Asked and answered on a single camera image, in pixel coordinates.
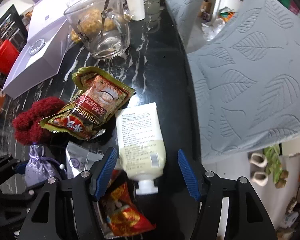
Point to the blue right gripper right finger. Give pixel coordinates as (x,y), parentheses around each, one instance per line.
(189,176)

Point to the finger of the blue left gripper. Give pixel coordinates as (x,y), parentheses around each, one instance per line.
(21,167)

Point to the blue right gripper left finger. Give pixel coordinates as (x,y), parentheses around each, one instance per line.
(103,172)

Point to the purple satin pouch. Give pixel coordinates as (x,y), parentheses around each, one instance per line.
(40,167)

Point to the silver foil packet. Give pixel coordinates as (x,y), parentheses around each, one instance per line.
(79,159)

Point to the red fuzzy soft object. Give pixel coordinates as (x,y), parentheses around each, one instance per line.
(27,129)

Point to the red gold candy packet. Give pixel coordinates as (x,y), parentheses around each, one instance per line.
(118,209)

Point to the green brown cereal packet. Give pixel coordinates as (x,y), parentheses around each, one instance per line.
(99,97)

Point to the white cream tube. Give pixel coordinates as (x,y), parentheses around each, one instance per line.
(142,150)

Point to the white slippers pair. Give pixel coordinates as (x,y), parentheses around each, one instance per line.
(259,163)

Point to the red plastic bottle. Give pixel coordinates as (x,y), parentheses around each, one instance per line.
(8,56)

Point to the near grey leaf cushion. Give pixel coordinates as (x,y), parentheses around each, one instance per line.
(247,81)

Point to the grey leaf cushion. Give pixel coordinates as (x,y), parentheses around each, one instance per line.
(247,81)
(185,13)

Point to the lavender gift box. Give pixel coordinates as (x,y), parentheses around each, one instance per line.
(46,46)

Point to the black printed brochure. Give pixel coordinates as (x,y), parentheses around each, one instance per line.
(13,29)

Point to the glass mug with cartoon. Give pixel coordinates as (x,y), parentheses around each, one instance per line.
(104,31)

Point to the packaged waffle snack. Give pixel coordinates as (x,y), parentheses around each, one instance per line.
(90,24)

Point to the metal spoon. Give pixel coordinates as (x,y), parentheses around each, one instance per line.
(107,5)

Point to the far grey leaf cushion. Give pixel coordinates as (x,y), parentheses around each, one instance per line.
(185,13)

